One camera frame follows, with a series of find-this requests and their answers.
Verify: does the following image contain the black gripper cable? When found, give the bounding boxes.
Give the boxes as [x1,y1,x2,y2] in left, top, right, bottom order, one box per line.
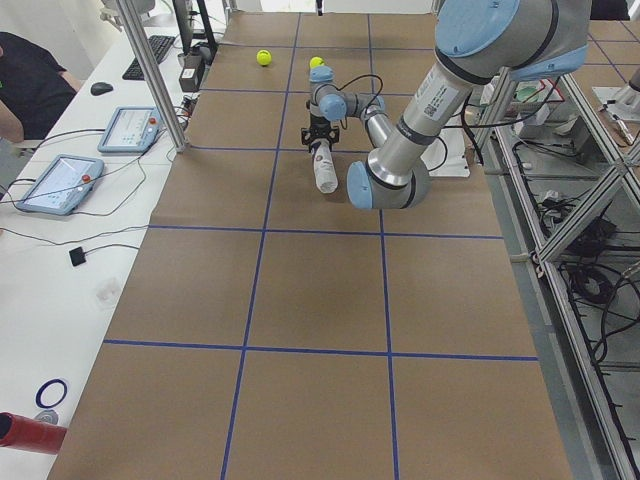
[337,73,384,130]

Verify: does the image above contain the yellow tennis ball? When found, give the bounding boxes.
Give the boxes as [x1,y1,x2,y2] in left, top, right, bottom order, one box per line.
[309,56,325,70]
[256,49,272,67]

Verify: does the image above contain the black computer mouse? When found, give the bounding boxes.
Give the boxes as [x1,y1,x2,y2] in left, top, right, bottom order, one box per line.
[90,82,114,96]

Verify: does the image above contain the near blue teach pendant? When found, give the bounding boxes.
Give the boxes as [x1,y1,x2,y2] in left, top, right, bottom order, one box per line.
[16,154,104,216]

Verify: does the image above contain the aluminium frame post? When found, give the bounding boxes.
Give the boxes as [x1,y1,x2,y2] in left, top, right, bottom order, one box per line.
[116,0,187,153]

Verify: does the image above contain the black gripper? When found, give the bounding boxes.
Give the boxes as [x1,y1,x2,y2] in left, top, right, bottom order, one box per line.
[301,113,340,148]

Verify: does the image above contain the seated person in black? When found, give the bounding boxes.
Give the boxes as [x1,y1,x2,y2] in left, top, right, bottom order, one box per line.
[1,32,83,143]

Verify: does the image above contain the blue teach pendant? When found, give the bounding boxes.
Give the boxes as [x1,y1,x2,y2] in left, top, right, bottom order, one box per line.
[16,154,104,216]
[97,106,163,155]

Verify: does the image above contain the black rectangular box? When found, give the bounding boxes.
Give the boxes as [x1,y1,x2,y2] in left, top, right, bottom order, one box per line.
[179,54,205,93]

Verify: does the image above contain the black monitor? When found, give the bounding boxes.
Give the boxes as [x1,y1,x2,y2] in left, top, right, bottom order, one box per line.
[172,0,218,57]

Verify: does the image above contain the far blue teach pendant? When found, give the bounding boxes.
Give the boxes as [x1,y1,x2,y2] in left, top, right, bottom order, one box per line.
[97,106,163,155]

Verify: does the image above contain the small black square pad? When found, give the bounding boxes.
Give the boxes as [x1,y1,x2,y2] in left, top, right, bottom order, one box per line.
[69,247,86,267]

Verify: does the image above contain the black keyboard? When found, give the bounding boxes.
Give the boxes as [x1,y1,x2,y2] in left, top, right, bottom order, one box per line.
[122,34,177,82]

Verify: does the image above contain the clear tennis ball can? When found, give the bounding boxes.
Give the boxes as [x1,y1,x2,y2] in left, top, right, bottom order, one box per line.
[311,139,338,194]

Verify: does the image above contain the blue tape ring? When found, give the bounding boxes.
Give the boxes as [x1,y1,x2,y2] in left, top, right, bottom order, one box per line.
[36,378,69,409]

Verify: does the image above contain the aluminium side frame rack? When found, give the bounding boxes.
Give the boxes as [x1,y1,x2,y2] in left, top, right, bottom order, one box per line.
[492,19,640,480]

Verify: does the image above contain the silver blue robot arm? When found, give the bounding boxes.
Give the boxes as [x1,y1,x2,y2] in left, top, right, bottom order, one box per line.
[301,1,591,209]

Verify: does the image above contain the red cylinder bottle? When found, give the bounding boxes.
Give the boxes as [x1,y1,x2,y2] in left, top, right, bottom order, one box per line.
[1,412,67,454]

